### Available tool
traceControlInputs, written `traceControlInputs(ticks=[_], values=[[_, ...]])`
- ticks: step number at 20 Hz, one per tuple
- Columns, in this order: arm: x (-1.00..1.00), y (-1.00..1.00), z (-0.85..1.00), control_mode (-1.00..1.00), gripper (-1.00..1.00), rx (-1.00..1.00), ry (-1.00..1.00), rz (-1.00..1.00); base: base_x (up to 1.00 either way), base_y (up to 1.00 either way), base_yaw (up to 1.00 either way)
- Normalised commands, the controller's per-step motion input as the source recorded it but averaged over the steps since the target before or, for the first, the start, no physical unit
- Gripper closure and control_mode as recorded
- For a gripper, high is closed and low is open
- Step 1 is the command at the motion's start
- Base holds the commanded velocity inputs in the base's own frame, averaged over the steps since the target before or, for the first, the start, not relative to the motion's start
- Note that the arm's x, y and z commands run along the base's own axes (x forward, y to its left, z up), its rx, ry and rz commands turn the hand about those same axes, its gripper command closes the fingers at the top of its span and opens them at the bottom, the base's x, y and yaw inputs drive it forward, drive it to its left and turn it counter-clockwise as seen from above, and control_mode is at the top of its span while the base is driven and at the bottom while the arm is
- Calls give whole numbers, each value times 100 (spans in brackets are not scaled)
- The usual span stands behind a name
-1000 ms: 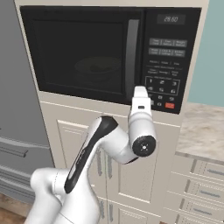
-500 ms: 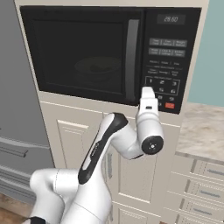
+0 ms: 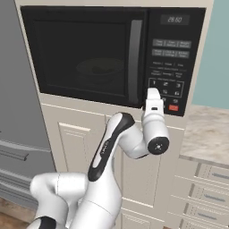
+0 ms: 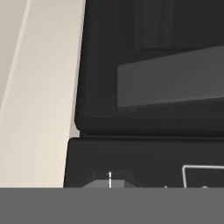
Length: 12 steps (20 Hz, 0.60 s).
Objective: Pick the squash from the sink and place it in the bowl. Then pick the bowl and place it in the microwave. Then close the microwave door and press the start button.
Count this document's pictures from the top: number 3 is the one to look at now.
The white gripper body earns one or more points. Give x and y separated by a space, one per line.
153 94

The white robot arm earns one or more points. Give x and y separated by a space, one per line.
101 190

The black microwave oven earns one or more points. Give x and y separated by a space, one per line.
173 59

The dark bowl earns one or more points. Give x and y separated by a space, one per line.
100 67

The black microwave door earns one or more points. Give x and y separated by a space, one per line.
80 53

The cream cupboard door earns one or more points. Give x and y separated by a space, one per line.
143 182
74 143

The cream drawer front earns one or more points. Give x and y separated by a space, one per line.
208 195
193 225
214 173
205 214
143 220

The grey fridge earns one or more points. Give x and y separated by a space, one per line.
18 104

